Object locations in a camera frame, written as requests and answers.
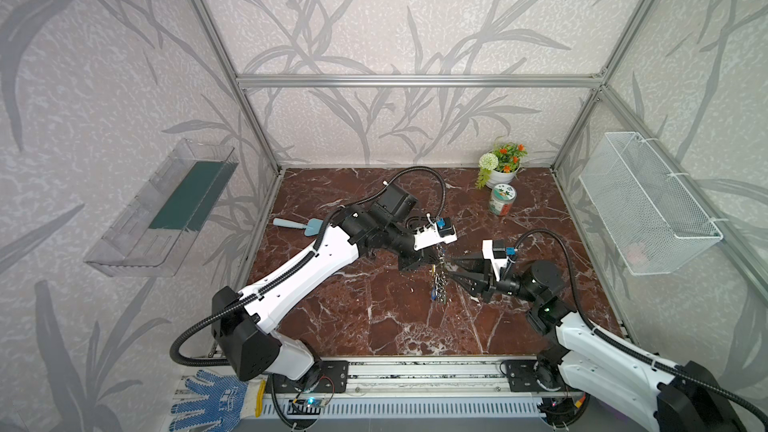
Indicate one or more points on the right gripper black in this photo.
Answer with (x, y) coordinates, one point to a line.
(487, 276)

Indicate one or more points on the metal key ring plate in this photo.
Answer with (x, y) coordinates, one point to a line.
(439, 277)

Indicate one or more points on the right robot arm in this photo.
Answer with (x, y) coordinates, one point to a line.
(656, 393)

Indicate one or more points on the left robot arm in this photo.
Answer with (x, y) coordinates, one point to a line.
(241, 331)

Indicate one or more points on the small printed jar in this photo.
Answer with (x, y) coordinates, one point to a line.
(501, 199)

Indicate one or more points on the light blue toy shovel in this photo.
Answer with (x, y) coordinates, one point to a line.
(310, 228)

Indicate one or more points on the potted artificial flower plant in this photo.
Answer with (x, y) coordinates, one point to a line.
(500, 165)

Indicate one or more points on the blue dotted work glove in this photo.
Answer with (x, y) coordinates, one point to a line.
(217, 403)

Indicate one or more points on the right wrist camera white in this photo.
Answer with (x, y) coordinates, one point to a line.
(500, 256)

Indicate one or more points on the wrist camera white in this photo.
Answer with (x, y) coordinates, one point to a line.
(500, 256)
(442, 231)

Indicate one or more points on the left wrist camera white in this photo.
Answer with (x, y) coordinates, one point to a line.
(442, 231)

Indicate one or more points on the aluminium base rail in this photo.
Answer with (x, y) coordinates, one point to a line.
(413, 387)

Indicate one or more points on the white wire mesh basket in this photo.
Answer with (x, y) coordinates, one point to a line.
(653, 219)

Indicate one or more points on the clear plastic wall shelf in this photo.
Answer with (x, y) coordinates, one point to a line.
(158, 228)

